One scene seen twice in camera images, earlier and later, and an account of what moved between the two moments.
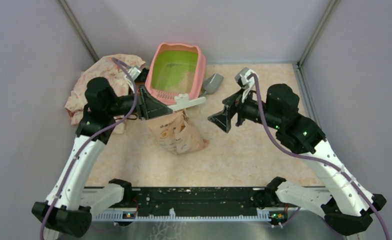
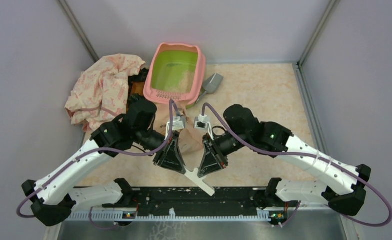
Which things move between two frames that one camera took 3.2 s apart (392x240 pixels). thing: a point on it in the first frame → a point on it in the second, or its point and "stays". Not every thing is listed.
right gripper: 232,104 → 212,160
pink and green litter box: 175,69 stays
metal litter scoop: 211,84 stays
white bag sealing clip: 182,100 → 193,176
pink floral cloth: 112,67 stays
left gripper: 149,107 → 172,159
